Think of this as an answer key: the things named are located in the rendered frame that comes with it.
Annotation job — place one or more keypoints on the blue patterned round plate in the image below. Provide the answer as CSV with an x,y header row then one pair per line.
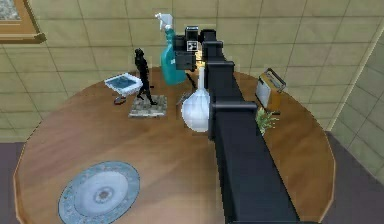
x,y
100,195

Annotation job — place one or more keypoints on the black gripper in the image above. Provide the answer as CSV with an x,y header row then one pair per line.
x,y
185,60

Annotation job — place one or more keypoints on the small green plant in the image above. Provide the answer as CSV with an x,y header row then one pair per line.
x,y
265,120

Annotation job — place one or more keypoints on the black statue on stone base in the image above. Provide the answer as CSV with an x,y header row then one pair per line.
x,y
147,107

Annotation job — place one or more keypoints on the teal spray bottle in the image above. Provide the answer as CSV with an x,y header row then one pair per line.
x,y
170,68

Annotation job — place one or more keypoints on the small dark red object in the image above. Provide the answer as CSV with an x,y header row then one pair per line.
x,y
119,100

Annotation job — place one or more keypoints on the white square box blue top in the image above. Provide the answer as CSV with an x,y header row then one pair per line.
x,y
123,83

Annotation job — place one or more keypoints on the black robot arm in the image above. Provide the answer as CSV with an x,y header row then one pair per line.
x,y
246,166

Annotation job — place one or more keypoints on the round brown wooden table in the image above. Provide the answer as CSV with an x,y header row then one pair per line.
x,y
160,146

